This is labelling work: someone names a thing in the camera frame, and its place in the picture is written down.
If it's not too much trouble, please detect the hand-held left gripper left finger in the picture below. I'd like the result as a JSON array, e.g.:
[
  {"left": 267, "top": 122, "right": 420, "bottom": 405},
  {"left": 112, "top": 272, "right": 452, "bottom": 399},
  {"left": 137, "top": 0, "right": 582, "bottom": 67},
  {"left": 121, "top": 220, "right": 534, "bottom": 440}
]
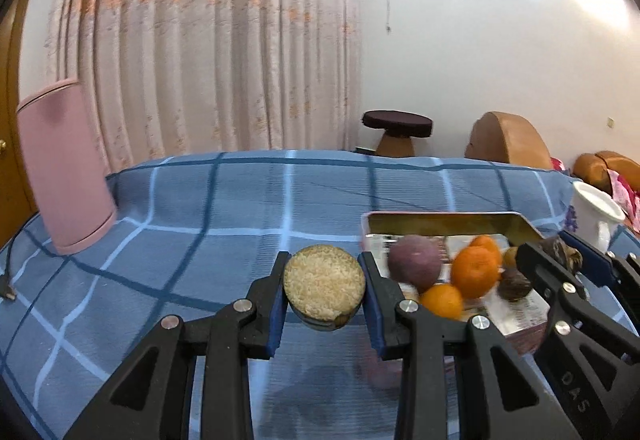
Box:
[{"left": 65, "top": 250, "right": 292, "bottom": 440}]

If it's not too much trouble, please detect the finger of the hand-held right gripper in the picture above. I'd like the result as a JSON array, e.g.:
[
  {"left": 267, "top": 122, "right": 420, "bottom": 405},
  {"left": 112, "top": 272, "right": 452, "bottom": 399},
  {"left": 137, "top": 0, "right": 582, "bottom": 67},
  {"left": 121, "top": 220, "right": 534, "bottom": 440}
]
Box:
[
  {"left": 515, "top": 243, "right": 640, "bottom": 440},
  {"left": 560, "top": 230, "right": 640, "bottom": 336}
]

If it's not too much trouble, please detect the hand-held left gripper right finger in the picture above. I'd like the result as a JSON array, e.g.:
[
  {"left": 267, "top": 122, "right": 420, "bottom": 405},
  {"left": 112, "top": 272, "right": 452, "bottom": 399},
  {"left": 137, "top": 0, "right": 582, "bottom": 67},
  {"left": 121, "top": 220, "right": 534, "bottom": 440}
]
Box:
[{"left": 357, "top": 251, "right": 583, "bottom": 440}]

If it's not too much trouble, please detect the dark brown round fruit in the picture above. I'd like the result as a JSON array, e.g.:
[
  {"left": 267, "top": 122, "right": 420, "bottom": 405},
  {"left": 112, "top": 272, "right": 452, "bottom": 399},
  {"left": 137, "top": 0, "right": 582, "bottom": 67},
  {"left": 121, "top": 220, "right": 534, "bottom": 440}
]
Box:
[
  {"left": 497, "top": 269, "right": 533, "bottom": 302},
  {"left": 542, "top": 236, "right": 583, "bottom": 271}
]

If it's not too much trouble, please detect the round rice-topped cake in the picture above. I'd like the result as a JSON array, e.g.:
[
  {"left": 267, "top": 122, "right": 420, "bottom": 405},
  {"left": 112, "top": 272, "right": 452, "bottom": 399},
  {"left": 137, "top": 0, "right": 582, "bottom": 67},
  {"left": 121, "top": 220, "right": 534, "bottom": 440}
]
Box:
[{"left": 282, "top": 244, "right": 367, "bottom": 332}]

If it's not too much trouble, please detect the purple round fruit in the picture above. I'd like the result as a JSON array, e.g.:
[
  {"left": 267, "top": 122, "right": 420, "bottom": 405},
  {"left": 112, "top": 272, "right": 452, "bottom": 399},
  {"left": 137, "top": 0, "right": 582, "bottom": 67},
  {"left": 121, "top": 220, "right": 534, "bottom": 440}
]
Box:
[{"left": 388, "top": 234, "right": 443, "bottom": 292}]

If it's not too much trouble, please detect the orange tangerine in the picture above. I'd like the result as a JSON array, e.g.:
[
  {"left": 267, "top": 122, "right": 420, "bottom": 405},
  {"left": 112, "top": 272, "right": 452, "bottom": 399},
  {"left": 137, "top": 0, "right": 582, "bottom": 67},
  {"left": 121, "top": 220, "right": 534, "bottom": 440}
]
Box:
[
  {"left": 450, "top": 244, "right": 501, "bottom": 299},
  {"left": 470, "top": 234, "right": 502, "bottom": 266},
  {"left": 419, "top": 283, "right": 465, "bottom": 320}
]

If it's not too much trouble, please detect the gold metal tin box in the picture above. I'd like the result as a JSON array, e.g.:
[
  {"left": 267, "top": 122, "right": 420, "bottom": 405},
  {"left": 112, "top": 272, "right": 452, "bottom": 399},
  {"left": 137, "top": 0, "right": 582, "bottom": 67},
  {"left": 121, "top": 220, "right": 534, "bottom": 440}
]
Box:
[{"left": 359, "top": 210, "right": 551, "bottom": 356}]

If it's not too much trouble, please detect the white floral mug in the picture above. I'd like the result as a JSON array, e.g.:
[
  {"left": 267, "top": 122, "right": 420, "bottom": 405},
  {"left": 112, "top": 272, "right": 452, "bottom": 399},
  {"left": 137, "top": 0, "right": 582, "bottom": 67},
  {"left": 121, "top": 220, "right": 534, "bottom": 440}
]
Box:
[{"left": 570, "top": 181, "right": 627, "bottom": 252}]

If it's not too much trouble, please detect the brown leather sofa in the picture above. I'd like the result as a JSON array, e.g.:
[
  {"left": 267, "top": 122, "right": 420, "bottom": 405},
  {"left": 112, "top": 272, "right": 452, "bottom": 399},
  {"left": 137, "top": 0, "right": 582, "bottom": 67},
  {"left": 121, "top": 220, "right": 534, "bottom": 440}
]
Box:
[{"left": 572, "top": 151, "right": 640, "bottom": 193}]

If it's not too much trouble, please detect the blue checked cloth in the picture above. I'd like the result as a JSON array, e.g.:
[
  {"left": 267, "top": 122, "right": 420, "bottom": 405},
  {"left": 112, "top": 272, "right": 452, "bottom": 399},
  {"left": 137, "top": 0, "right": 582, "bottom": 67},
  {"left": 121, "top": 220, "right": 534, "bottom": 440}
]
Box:
[{"left": 0, "top": 149, "right": 640, "bottom": 440}]

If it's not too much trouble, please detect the brown chair back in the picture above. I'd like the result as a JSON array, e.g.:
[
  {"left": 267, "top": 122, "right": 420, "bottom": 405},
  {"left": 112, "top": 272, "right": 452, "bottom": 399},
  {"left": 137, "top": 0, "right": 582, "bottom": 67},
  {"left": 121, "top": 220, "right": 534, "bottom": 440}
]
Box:
[{"left": 465, "top": 111, "right": 553, "bottom": 169}]

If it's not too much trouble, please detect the dark round wooden stool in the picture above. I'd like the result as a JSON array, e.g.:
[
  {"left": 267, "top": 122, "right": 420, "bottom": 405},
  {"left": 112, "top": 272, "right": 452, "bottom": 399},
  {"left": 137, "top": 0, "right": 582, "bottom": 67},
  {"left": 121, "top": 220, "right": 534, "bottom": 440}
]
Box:
[{"left": 362, "top": 110, "right": 434, "bottom": 157}]

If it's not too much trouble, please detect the pink cylindrical appliance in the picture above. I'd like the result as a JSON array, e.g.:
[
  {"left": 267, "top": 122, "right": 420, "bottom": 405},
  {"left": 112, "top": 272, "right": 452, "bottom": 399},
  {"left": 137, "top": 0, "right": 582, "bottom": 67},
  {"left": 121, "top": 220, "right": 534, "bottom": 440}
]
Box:
[{"left": 16, "top": 78, "right": 118, "bottom": 256}]

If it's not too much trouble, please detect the pink patterned curtain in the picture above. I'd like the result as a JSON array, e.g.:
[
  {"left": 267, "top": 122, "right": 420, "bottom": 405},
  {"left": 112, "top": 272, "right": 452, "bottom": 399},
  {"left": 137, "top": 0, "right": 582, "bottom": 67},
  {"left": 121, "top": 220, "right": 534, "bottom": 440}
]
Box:
[{"left": 45, "top": 0, "right": 363, "bottom": 171}]

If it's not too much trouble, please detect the brown wooden door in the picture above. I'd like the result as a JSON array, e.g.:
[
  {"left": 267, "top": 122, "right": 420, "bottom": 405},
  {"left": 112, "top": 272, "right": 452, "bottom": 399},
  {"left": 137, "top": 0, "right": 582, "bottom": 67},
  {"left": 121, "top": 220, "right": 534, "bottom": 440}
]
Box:
[{"left": 0, "top": 0, "right": 38, "bottom": 246}]

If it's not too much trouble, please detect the black cable with plug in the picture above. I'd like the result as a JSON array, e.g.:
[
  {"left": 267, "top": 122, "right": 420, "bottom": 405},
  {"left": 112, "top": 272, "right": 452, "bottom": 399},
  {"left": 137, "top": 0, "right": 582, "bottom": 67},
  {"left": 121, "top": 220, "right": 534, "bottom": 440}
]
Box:
[{"left": 0, "top": 220, "right": 31, "bottom": 303}]

